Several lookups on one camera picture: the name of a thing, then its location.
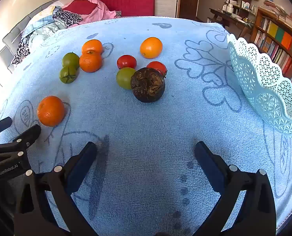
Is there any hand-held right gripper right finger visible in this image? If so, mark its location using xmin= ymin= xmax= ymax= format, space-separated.
xmin=195 ymin=141 xmax=276 ymax=236

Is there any wooden desk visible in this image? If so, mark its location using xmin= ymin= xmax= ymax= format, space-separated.
xmin=207 ymin=8 xmax=253 ymax=38

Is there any wooden bookshelf with books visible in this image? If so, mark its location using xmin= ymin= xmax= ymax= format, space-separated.
xmin=250 ymin=7 xmax=292 ymax=99

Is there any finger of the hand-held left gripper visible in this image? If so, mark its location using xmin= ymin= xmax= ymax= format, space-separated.
xmin=0 ymin=117 xmax=13 ymax=138
xmin=0 ymin=124 xmax=42 ymax=158

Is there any light blue printed blanket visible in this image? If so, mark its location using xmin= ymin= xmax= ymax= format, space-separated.
xmin=0 ymin=16 xmax=292 ymax=236

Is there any red cushion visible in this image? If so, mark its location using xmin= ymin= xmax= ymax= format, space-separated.
xmin=67 ymin=0 xmax=98 ymax=15

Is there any yellowish oval orange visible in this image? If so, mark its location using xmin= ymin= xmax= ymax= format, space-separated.
xmin=140 ymin=37 xmax=163 ymax=59

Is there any stack of books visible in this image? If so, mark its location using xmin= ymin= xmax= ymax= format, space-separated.
xmin=263 ymin=0 xmax=292 ymax=26

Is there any red tomato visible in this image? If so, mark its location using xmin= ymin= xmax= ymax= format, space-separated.
xmin=146 ymin=61 xmax=168 ymax=77
xmin=117 ymin=55 xmax=137 ymax=70

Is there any green tomato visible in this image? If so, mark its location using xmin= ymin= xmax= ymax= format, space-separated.
xmin=62 ymin=52 xmax=80 ymax=69
xmin=60 ymin=66 xmax=78 ymax=84
xmin=116 ymin=67 xmax=137 ymax=89

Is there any black white leopard cloth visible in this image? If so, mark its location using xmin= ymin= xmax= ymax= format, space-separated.
xmin=52 ymin=9 xmax=84 ymax=26
xmin=11 ymin=41 xmax=30 ymax=65

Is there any small wooden desk shelf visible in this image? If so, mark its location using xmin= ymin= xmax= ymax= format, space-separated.
xmin=222 ymin=0 xmax=261 ymax=22

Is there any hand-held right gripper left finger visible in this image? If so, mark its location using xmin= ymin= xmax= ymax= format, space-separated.
xmin=15 ymin=141 xmax=98 ymax=236

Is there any dark brown round fruit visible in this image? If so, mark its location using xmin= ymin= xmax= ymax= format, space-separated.
xmin=130 ymin=67 xmax=166 ymax=103

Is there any light blue lattice plastic basket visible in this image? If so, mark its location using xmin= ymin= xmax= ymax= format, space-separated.
xmin=227 ymin=34 xmax=292 ymax=140

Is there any pile of clothes and bedding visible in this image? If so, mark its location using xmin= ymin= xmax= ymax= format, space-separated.
xmin=0 ymin=0 xmax=74 ymax=74

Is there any pale blue floral quilt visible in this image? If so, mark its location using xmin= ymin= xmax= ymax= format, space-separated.
xmin=21 ymin=5 xmax=70 ymax=52

